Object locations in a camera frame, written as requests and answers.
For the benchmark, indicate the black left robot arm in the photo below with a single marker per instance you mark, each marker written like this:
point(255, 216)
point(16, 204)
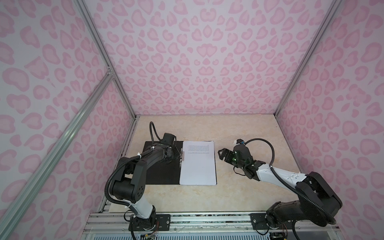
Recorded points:
point(117, 185)

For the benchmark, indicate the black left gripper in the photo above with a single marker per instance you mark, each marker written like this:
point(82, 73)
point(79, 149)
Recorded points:
point(176, 152)

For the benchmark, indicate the red folder black inside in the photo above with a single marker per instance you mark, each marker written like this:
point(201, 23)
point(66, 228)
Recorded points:
point(166, 174)

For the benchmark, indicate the right corner aluminium post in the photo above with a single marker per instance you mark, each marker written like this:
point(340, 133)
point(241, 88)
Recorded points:
point(314, 44)

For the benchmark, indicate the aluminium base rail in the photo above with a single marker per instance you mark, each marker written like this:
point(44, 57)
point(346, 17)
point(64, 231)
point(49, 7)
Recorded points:
point(203, 226)

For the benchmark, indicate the diagonal aluminium frame bar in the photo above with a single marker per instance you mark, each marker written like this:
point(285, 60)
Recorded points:
point(20, 205)

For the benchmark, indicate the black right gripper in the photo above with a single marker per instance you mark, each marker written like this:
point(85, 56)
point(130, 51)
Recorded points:
point(224, 151)

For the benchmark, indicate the printed paper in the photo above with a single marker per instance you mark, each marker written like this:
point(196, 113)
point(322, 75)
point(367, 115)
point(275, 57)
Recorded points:
point(198, 164)

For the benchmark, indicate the corner aluminium post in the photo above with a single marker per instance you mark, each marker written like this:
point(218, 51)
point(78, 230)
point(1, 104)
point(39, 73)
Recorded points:
point(314, 44)
point(91, 26)

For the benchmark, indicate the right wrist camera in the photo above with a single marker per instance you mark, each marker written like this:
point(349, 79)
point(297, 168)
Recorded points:
point(240, 146)

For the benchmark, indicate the left corner aluminium post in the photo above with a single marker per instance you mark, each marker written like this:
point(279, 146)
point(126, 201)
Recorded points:
point(91, 26)

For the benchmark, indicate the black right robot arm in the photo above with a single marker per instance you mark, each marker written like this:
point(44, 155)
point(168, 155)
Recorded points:
point(317, 202)

